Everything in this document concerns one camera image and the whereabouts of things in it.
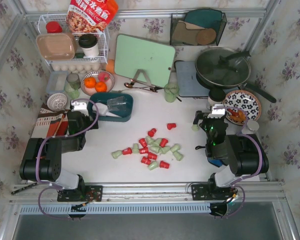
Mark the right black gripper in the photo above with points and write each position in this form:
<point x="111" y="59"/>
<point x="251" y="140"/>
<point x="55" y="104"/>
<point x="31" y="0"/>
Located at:
<point x="205" y="120"/>

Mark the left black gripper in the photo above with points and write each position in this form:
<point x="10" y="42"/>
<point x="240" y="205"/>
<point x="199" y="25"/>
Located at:
<point x="75" y="117"/>

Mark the green capsule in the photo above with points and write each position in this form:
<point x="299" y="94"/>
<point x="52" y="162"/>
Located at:
<point x="178" y="156"/>
<point x="116" y="154"/>
<point x="195" y="127"/>
<point x="153" y="165"/>

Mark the teal storage basket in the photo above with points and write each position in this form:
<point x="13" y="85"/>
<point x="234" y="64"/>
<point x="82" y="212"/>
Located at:
<point x="100" y="99"/>

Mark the clear plastic cup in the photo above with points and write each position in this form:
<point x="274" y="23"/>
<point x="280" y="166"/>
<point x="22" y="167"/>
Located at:
<point x="117" y="104"/>

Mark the red capsule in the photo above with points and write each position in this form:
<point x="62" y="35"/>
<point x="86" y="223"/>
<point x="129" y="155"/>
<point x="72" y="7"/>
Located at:
<point x="164" y="165"/>
<point x="152" y="132"/>
<point x="171" y="126"/>
<point x="145" y="160"/>
<point x="127" y="151"/>

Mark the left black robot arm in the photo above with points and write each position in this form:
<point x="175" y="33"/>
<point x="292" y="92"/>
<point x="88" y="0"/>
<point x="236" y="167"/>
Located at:
<point x="42" y="159"/>

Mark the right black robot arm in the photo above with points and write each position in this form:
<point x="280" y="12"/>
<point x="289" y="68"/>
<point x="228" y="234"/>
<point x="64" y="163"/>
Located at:
<point x="241" y="154"/>

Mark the striped orange cloth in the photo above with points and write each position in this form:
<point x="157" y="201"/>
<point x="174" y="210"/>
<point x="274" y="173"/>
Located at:
<point x="50" y="123"/>

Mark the small white colander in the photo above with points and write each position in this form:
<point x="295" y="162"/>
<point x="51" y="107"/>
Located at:
<point x="57" y="102"/>

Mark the black lid jar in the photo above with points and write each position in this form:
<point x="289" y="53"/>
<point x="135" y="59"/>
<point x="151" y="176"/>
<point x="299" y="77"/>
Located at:
<point x="215" y="96"/>

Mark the green tinted glass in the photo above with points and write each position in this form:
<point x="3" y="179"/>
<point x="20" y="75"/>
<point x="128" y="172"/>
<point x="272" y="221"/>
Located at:
<point x="72" y="85"/>

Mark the white bottle silver cap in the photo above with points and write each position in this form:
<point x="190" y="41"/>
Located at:
<point x="253" y="125"/>

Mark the blue floral plate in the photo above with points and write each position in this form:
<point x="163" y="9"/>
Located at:
<point x="241" y="105"/>

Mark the fruit bowl plate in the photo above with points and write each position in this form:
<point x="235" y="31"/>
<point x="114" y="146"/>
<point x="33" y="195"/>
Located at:
<point x="99" y="81"/>

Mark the egg tray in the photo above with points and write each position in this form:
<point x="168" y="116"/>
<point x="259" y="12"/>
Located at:
<point x="77" y="67"/>

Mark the green glass cup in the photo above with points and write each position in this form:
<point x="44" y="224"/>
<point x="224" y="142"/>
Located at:
<point x="171" y="92"/>

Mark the black frying pan with lid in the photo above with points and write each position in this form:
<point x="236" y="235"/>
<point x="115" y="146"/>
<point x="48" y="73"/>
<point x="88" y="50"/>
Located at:
<point x="224" y="68"/>

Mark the green capsule bottom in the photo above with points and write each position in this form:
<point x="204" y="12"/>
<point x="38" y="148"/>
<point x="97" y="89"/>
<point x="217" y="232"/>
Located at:
<point x="153" y="165"/>

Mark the beige food container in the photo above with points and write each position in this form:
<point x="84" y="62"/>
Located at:
<point x="56" y="46"/>

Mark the white cup black lid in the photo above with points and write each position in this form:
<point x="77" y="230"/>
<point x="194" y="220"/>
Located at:
<point x="89" y="43"/>

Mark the mint green cutting board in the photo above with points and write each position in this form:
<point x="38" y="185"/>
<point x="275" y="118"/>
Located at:
<point x="134" y="53"/>

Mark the red lid jar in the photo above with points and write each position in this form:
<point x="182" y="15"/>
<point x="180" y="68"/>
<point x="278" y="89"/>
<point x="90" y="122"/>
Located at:
<point x="53" y="27"/>

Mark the black mesh organizer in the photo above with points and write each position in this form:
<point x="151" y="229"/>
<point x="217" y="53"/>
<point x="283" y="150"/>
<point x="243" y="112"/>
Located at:
<point x="199" y="27"/>

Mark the red snack bag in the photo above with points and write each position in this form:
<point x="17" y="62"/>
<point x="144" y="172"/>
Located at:
<point x="90" y="16"/>

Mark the white wire rack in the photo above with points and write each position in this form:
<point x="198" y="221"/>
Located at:
<point x="78" y="57"/>

